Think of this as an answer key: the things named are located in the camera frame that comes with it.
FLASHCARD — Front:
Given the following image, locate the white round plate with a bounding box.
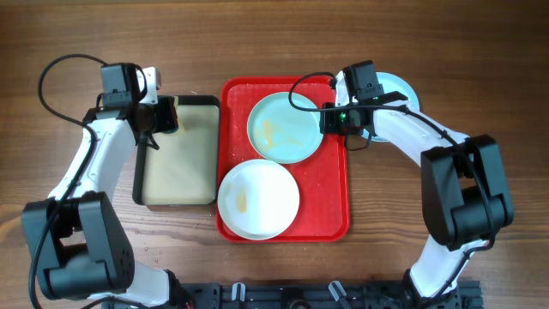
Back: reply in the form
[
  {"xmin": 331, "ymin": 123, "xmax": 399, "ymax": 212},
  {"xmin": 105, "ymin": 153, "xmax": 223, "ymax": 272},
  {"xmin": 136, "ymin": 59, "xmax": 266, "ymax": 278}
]
[{"xmin": 218, "ymin": 159, "xmax": 300, "ymax": 240}]

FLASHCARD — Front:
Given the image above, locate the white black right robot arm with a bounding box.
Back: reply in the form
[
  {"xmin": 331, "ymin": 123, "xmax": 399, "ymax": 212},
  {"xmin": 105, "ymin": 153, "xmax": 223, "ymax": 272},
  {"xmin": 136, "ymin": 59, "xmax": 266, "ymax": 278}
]
[{"xmin": 321, "ymin": 93, "xmax": 514, "ymax": 306}]

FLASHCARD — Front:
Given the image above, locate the black tray of soapy water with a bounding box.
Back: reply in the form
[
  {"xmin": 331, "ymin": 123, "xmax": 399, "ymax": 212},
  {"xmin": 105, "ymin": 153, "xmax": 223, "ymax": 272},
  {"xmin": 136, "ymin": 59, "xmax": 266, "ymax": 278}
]
[{"xmin": 132, "ymin": 95, "xmax": 221, "ymax": 207}]

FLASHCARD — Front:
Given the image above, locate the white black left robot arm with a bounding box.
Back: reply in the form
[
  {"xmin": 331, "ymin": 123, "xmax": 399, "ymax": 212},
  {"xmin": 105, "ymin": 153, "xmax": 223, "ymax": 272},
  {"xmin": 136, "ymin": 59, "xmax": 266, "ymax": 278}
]
[{"xmin": 21, "ymin": 97, "xmax": 194, "ymax": 308}]

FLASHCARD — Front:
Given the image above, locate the light blue round plate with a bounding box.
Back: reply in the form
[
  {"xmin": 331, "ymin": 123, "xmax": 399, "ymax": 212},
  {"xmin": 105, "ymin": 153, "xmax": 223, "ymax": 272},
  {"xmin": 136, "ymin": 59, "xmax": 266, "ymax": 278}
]
[{"xmin": 247, "ymin": 92, "xmax": 323, "ymax": 164}]

